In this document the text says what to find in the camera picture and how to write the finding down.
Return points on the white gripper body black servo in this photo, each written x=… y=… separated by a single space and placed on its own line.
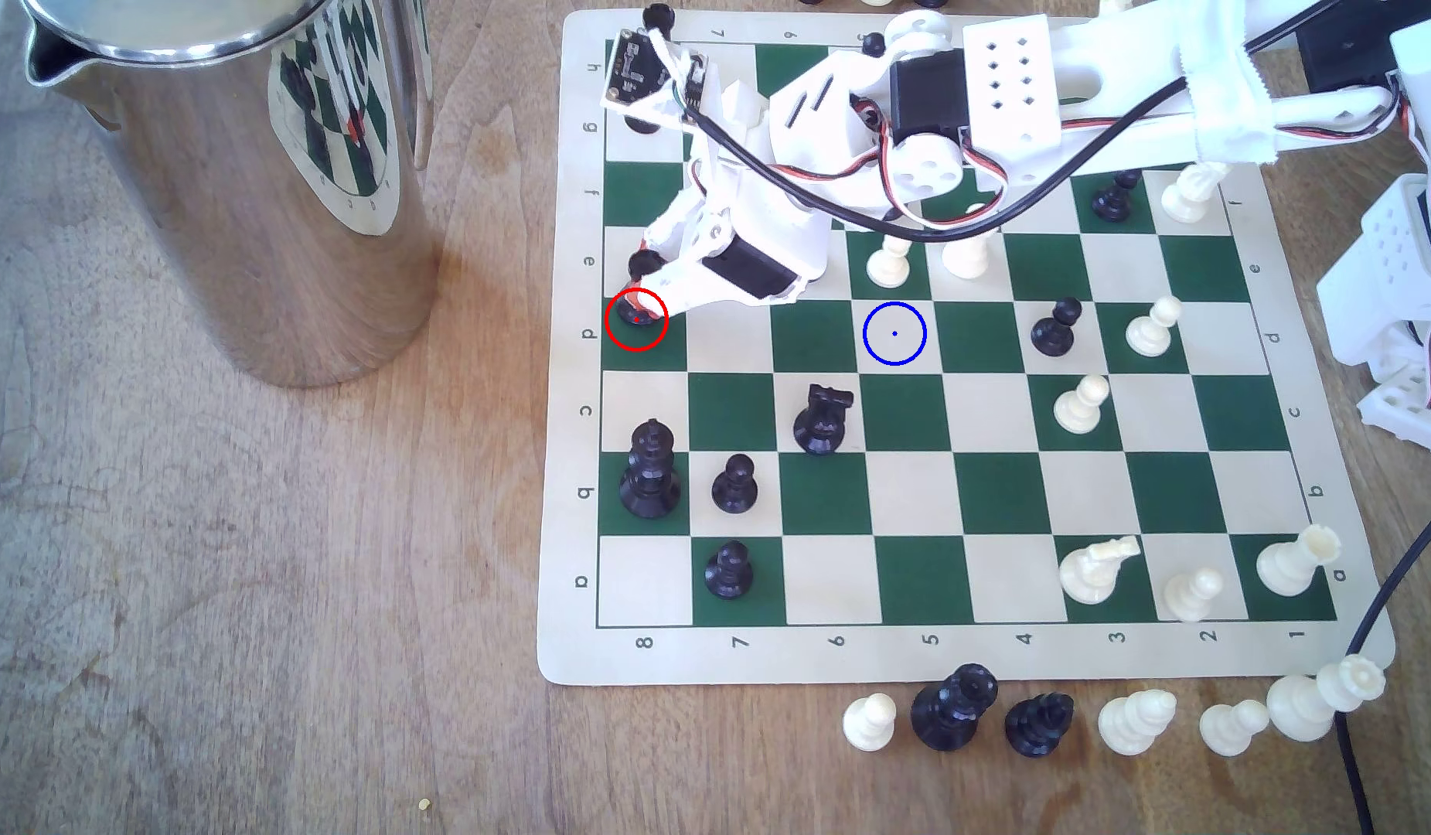
x=748 y=267

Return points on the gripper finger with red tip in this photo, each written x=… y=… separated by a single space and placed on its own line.
x=683 y=284
x=686 y=226

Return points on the black chess rook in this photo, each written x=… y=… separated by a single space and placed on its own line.
x=636 y=328

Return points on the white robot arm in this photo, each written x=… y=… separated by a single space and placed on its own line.
x=1017 y=81

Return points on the white printed arm base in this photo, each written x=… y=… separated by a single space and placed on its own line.
x=1382 y=302

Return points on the black chess pawn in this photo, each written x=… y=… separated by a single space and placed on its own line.
x=734 y=493
x=643 y=267
x=873 y=44
x=728 y=577
x=1054 y=336

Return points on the black chess piece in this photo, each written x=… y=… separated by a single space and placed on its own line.
x=658 y=16
x=1114 y=203
x=642 y=122

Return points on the white chess pawn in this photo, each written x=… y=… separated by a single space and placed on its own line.
x=888 y=269
x=1188 y=597
x=868 y=725
x=1230 y=728
x=1075 y=412
x=966 y=257
x=1148 y=336

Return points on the black chess knight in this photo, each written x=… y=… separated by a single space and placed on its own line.
x=820 y=429

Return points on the black chess queen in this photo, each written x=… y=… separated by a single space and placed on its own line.
x=650 y=487
x=1038 y=726

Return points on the green white chess board mat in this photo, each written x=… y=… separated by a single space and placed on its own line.
x=993 y=487

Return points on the white chess piece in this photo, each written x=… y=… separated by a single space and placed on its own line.
x=1186 y=200

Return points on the white chess knight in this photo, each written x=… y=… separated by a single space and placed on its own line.
x=1089 y=574

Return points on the black chess king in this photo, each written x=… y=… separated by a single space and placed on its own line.
x=947 y=713

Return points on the white chess bishop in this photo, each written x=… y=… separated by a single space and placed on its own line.
x=1133 y=724

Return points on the white chess rook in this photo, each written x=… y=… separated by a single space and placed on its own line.
x=1289 y=566

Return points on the white chess queen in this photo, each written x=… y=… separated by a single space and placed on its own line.
x=1307 y=705

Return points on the stainless steel pitcher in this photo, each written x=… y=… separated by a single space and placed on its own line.
x=228 y=186

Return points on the black box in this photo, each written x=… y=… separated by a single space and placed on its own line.
x=1347 y=46

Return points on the black camera module board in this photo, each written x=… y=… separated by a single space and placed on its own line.
x=636 y=67

